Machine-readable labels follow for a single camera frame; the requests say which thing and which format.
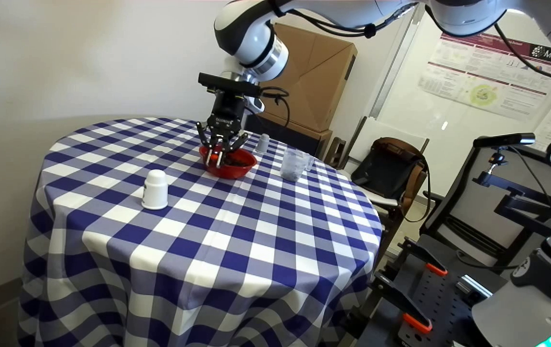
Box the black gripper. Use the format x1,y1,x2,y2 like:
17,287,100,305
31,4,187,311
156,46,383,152
197,93,249,162

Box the clear plastic measuring jug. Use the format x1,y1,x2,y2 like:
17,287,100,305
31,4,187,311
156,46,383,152
281,149,312,181

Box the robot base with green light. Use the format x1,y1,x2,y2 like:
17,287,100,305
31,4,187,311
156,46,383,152
472,237,551,347

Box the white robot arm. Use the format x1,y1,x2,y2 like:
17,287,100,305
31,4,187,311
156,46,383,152
197,0,551,164

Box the coffee beans in bowl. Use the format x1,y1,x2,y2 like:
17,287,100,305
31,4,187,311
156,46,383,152
224,152,249,166

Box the red plastic bowl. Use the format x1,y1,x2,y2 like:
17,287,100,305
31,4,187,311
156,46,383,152
206,149,258,179

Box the small clear plastic cup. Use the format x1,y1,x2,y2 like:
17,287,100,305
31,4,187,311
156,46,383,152
254,133,270,156

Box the white upside-down paper cup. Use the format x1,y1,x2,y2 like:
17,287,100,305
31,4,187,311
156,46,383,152
143,170,168,210

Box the large cardboard sheet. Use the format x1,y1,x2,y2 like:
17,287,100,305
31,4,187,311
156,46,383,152
264,23,356,133

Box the blue white checkered tablecloth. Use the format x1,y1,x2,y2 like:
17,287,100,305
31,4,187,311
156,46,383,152
17,118,383,347

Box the brown black chair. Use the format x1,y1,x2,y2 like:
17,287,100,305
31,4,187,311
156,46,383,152
351,137,430,214

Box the black metal stand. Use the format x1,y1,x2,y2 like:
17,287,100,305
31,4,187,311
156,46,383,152
420,133,551,274

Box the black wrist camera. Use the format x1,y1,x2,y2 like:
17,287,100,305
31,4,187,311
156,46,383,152
198,73,262,97

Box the orange handled clamp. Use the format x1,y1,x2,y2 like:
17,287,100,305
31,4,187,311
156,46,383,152
372,239,449,336

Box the wall poster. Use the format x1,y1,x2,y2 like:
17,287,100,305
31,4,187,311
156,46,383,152
418,33,551,122

